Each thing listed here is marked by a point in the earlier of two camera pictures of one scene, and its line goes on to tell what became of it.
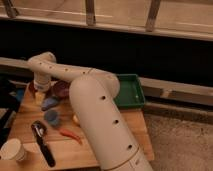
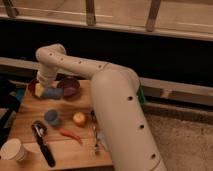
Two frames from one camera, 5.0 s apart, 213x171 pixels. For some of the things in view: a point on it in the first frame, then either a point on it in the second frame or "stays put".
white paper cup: (12, 150) stays put
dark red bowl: (31, 87) stays put
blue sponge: (48, 102) to (53, 92)
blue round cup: (52, 117) stays put
